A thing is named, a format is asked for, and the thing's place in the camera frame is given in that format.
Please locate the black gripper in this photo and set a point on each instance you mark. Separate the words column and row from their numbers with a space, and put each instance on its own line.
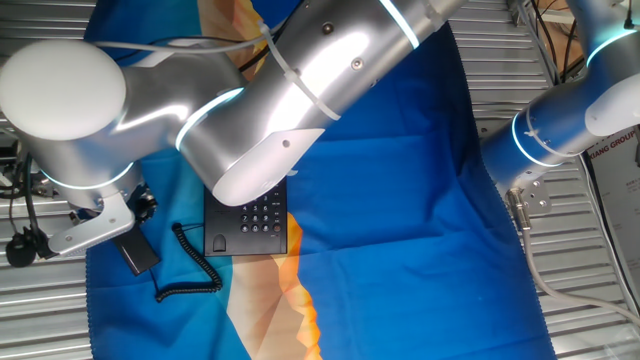
column 145, row 205

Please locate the blue mountain print cloth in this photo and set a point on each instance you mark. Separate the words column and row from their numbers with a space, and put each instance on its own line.
column 400, row 250

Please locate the white printed sign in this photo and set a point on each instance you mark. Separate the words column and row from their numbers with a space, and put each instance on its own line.
column 620, row 190

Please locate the black telephone handset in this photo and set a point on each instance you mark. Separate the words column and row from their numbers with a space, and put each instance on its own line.
column 137, row 250

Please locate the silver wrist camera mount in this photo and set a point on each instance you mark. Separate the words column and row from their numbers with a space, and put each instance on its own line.
column 95, row 227

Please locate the black telephone base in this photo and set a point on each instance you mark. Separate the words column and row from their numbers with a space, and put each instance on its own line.
column 250, row 235

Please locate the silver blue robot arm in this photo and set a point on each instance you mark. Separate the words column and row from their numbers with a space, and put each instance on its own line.
column 300, row 75

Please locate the camera stand clamp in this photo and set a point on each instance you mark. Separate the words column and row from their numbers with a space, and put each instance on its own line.
column 40, row 186

